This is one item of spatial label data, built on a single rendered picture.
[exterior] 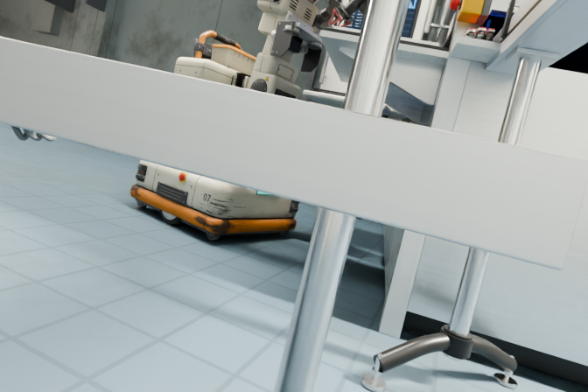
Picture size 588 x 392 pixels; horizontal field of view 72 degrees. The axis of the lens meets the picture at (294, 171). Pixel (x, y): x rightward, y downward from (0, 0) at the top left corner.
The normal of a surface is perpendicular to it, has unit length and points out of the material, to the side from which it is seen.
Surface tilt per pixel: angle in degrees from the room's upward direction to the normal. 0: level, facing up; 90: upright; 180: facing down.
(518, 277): 90
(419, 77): 90
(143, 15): 90
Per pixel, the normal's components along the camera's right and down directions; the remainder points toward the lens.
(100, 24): -0.34, -0.03
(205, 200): -0.57, -0.09
